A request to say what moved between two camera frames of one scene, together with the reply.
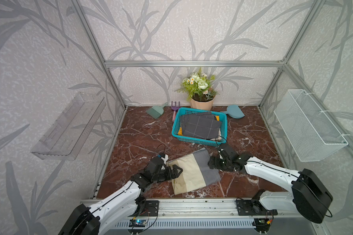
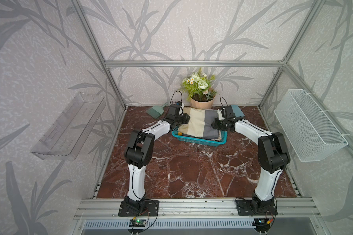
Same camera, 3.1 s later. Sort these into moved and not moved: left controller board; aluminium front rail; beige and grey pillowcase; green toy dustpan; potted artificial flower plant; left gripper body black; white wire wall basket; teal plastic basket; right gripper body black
Moved: left gripper body black; beige and grey pillowcase; right gripper body black
Not moved: potted artificial flower plant; teal plastic basket; white wire wall basket; green toy dustpan; aluminium front rail; left controller board
